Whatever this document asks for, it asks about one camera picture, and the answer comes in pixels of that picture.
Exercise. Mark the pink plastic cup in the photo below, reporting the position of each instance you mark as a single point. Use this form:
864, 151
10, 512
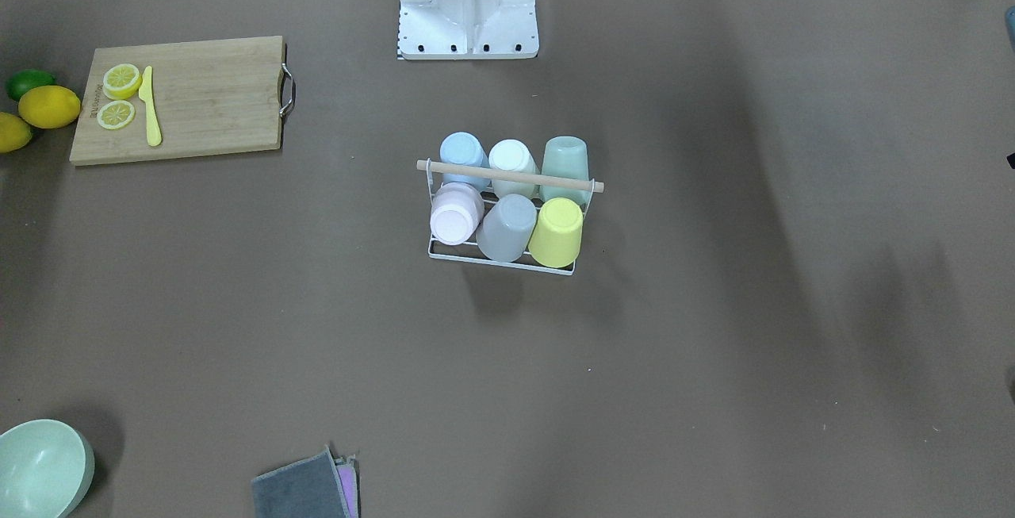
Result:
456, 212

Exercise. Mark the green plastic cup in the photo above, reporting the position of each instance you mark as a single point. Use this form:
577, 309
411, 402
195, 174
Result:
566, 157

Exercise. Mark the grey plastic cup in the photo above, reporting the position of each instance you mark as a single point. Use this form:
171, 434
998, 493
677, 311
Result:
505, 232

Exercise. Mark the yellow plastic cup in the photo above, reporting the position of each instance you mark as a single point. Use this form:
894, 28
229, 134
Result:
556, 238

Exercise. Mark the white plastic cup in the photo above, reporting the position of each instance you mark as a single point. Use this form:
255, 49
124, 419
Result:
514, 156

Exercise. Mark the blue plastic cup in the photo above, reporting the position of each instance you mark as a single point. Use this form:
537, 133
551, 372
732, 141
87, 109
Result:
463, 148

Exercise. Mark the pink folded cloth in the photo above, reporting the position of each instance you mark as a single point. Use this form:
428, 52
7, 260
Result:
347, 474

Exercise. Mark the wooden cutting board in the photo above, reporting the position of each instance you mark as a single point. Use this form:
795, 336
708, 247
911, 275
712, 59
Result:
212, 97

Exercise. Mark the grey folded cloth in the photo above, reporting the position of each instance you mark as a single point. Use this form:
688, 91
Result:
306, 488

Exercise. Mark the yellow plastic knife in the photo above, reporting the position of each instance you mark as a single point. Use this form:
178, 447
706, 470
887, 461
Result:
153, 132

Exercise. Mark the lemon half slice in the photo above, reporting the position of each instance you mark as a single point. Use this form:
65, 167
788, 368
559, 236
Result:
121, 82

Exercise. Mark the yellow lemon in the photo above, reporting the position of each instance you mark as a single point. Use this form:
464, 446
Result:
49, 107
14, 133

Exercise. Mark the green lime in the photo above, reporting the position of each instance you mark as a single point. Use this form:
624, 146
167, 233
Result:
26, 80

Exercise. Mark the mint green bowl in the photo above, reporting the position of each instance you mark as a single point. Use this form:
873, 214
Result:
46, 469

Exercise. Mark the white wire cup rack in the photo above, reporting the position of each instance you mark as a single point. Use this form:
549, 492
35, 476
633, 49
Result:
468, 252

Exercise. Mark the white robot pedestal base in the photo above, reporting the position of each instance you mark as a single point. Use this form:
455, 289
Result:
467, 30

